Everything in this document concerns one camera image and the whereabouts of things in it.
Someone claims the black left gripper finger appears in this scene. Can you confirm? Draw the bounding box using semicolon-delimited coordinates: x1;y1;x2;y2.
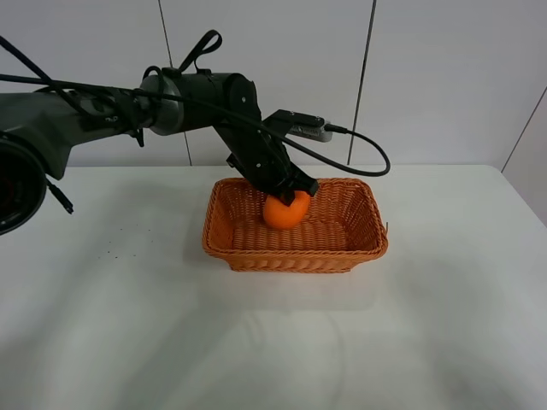
278;184;296;206
291;169;319;197

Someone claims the orange wicker basket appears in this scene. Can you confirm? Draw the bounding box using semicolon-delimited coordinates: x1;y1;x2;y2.
202;178;388;273

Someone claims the orange with stem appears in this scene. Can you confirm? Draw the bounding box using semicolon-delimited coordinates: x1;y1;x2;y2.
262;191;311;230

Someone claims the black camera cable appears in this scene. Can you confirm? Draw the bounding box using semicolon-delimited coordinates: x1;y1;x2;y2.
0;29;392;177

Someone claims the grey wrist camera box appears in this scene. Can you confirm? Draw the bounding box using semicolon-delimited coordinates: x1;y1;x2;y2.
263;109;332;143

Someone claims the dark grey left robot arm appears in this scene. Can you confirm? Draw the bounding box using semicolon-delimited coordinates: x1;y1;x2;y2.
1;67;321;233

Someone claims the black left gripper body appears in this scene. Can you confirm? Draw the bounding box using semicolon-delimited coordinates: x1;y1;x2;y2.
226;123;292;197

